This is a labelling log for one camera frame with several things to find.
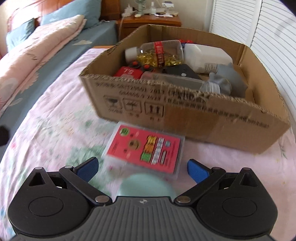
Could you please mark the brown cardboard box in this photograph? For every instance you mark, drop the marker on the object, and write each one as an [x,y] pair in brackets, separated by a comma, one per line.
[185,122]

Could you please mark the pink card case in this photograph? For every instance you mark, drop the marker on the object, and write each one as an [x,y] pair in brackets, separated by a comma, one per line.
[143,148]

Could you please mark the wooden headboard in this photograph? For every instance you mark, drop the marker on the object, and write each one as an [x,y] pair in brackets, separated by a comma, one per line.
[18,11]

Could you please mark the wooden nightstand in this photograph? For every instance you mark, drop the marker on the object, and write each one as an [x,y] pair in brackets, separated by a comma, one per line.
[148,23]

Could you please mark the black device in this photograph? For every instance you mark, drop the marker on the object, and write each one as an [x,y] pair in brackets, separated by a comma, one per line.
[180,71]

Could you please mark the white cotton swab container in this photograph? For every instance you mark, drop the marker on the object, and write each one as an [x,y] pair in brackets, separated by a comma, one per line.
[203,55]

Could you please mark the small clear bottle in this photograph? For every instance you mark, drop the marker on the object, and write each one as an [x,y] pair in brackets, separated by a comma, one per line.
[152,7]

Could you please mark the clear capsule bottle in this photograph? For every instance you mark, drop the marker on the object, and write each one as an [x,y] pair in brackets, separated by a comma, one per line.
[161,53]

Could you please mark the white display stand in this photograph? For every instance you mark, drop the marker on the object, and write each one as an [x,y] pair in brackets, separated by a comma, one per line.
[167,5]

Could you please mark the wide white louvered door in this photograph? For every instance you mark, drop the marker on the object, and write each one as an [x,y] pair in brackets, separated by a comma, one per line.
[277,46]

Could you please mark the small blue pillow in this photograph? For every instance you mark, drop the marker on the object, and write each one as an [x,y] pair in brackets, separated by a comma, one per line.
[19,34]

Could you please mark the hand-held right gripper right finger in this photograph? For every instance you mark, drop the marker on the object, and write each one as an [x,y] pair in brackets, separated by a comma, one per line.
[196,171]

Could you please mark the pink folded quilt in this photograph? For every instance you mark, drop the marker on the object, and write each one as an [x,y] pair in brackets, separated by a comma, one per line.
[34,58]

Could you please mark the narrow white louvered door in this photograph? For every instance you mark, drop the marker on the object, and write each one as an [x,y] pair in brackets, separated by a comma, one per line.
[231,18]

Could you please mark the large blue pillow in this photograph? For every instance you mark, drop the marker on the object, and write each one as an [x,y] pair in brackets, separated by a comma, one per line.
[69,11]

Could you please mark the white power strip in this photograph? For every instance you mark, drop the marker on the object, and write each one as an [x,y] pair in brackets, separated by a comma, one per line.
[128,11]

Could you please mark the blue bed sheet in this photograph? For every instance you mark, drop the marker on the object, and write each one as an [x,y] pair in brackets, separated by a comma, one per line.
[92,37]

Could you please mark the mint green round object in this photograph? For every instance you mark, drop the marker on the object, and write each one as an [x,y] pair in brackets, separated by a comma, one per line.
[145,185]

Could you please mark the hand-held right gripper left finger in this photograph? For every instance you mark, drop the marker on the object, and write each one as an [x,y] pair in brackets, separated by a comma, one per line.
[89,168]

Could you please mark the small green desk fan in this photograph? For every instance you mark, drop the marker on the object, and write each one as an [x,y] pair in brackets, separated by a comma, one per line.
[139,4]

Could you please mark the pink floral bed sheet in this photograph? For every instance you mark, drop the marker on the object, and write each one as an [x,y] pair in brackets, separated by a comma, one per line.
[57,104]

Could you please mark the clear plastic bottle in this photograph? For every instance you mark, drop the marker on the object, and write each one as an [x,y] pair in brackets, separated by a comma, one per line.
[173,81]

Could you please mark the grey cat figure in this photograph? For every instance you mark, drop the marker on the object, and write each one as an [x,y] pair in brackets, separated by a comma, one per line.
[231,78]

